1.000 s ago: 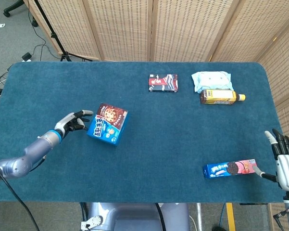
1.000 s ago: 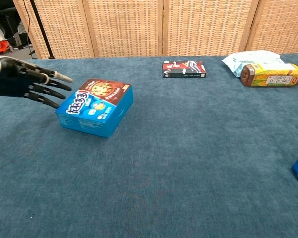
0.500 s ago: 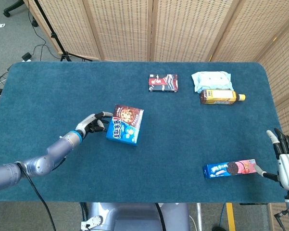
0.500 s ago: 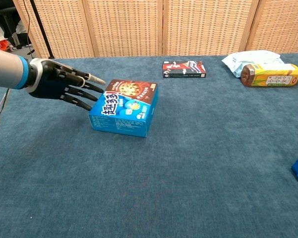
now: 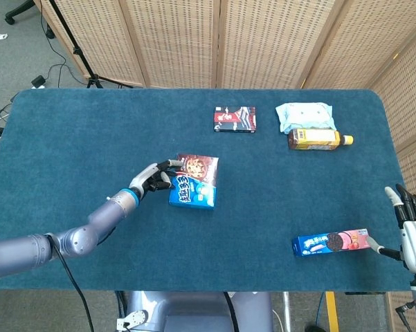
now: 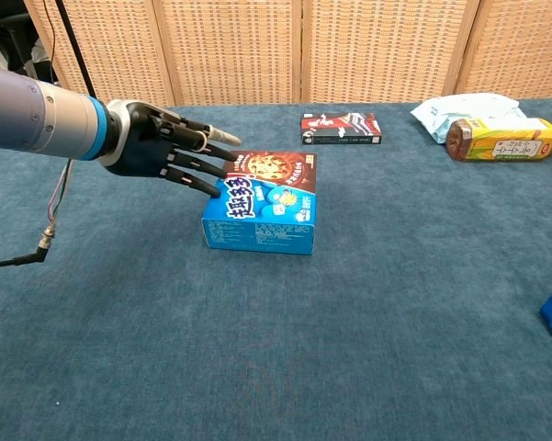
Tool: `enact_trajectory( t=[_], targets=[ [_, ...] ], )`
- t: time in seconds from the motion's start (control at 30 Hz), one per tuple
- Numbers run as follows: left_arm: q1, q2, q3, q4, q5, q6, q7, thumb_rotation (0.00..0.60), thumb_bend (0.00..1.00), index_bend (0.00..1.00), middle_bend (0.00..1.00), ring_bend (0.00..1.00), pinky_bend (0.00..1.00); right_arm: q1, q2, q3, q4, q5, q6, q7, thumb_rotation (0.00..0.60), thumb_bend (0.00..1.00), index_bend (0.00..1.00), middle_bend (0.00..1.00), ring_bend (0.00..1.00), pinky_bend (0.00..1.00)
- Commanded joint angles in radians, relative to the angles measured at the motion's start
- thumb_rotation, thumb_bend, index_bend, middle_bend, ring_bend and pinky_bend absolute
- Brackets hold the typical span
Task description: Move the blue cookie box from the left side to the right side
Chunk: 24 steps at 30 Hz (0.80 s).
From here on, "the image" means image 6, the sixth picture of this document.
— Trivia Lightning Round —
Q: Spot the black office chair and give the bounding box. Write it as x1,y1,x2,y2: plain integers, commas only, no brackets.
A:
0,0,45,84

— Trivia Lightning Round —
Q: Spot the light blue wipes packet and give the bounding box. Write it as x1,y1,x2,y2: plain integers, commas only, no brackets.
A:
410,92,527,145

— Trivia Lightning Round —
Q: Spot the yellow label tea bottle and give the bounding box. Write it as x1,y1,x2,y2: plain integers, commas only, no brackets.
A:
445,117,552,163

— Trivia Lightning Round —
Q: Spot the black tripod stand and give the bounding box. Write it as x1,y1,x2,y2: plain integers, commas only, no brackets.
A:
54,0,98,100

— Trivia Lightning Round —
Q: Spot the thin black floor cable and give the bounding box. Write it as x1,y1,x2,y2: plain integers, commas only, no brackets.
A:
43,0,59,85

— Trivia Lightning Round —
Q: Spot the wooden rattan folding screen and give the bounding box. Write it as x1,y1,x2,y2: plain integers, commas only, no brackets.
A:
22,0,552,109

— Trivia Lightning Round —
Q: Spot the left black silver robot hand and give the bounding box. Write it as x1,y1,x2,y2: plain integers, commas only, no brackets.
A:
98,99,242,199

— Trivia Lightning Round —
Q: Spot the blue brown cookie box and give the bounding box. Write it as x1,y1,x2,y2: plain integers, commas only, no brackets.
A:
200,150,319,256

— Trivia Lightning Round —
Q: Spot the blue carpet table mat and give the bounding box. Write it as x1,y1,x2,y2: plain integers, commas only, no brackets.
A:
0,96,552,441

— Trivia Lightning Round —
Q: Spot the left arm connector cable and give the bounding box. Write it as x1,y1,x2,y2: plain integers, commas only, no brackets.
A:
0,158,74,270

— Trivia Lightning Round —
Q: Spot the black red flat box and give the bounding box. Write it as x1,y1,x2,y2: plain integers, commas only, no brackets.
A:
300,111,383,146

